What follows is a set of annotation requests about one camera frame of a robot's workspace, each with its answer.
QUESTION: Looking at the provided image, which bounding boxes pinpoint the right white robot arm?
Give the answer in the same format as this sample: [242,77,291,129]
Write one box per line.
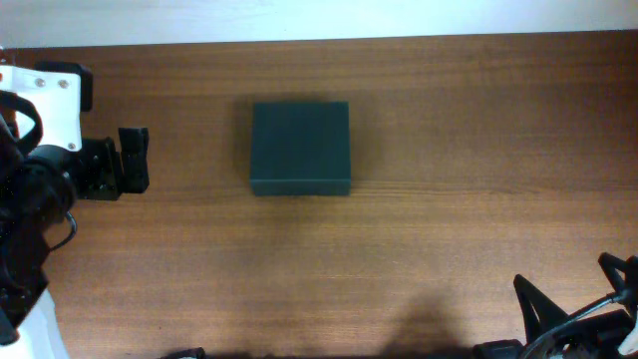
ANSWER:
[472,252,637,359]

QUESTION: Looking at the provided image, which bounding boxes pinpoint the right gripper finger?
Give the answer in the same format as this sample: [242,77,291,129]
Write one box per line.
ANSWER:
[598,252,637,319]
[513,274,568,344]

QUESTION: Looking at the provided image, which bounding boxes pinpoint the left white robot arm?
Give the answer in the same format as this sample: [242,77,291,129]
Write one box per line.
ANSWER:
[1,92,150,358]

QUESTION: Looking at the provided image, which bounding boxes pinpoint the black box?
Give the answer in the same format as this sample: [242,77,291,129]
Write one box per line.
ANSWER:
[249,102,352,196]

